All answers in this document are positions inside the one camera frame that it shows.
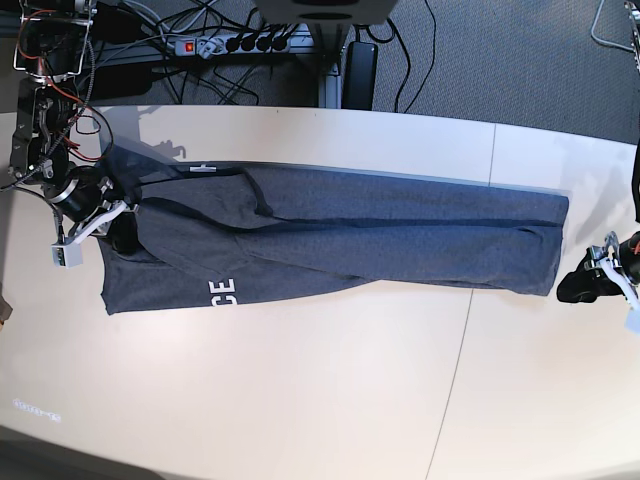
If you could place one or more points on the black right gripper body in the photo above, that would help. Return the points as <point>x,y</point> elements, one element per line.
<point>81,195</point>

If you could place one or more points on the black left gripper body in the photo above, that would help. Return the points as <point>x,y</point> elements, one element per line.
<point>627,259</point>

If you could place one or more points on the blue-grey T-shirt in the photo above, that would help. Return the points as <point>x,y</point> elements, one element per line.
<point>251,233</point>

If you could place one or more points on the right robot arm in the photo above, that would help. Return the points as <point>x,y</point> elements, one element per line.
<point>42,150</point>

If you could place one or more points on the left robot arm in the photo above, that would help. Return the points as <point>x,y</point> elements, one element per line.
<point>612,269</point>

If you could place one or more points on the black box under table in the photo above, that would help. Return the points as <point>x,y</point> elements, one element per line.
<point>122,81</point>

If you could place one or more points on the white power strip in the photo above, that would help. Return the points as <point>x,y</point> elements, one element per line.
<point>208,46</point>

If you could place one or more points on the black power adapter brick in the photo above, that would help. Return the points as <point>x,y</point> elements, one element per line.
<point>360,76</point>

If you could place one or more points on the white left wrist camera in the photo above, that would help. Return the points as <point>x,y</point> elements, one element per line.
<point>632,322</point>

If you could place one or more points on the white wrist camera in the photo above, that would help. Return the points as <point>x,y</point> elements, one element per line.
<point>67,254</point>
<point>632,322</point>

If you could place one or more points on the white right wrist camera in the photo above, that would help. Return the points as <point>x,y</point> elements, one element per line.
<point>67,254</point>

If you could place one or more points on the black camera mount overhead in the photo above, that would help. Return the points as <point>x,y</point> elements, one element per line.
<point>326,11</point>

